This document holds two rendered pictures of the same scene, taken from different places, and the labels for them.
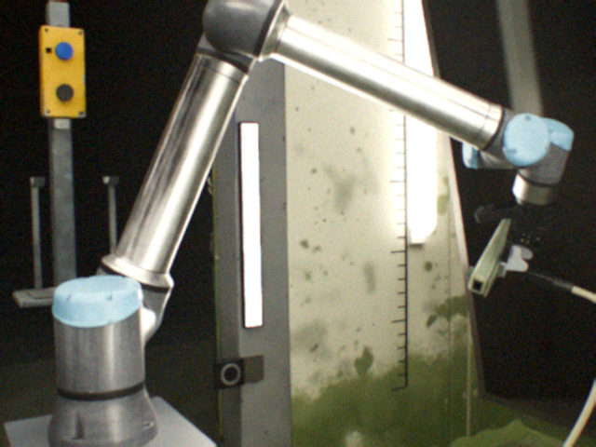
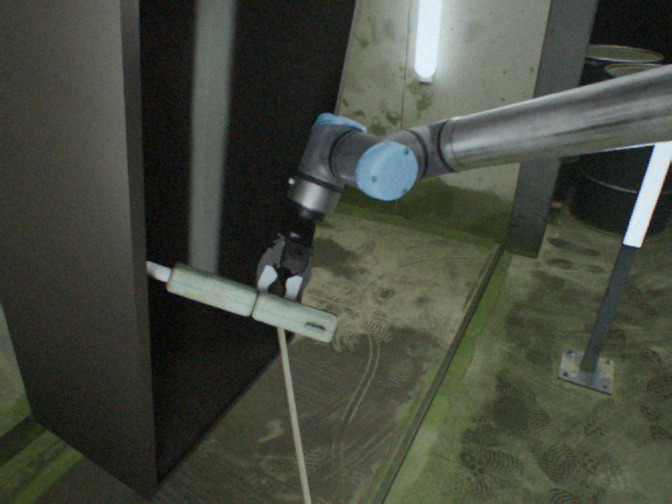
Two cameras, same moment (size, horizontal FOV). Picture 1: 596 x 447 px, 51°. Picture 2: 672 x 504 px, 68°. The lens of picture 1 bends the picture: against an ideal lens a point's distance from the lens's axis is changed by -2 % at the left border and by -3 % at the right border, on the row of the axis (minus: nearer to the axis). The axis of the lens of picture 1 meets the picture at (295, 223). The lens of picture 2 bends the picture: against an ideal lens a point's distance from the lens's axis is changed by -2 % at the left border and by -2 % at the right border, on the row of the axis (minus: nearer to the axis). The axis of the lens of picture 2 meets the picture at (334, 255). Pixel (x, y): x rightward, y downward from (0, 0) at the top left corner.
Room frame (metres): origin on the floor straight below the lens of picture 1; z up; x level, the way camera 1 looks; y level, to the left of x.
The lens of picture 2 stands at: (1.77, 0.22, 1.46)
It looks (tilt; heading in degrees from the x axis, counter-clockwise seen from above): 31 degrees down; 238
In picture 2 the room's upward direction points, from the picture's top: straight up
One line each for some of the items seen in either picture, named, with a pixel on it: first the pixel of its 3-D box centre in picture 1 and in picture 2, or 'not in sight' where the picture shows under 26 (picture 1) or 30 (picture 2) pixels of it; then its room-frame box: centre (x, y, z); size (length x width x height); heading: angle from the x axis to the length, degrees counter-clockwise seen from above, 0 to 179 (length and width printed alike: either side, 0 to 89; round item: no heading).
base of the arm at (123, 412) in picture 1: (102, 407); not in sight; (1.08, 0.35, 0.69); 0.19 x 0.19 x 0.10
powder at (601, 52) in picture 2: not in sight; (614, 55); (-1.63, -1.76, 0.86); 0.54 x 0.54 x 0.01
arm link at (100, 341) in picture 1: (100, 330); not in sight; (1.09, 0.35, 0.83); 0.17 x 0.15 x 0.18; 3
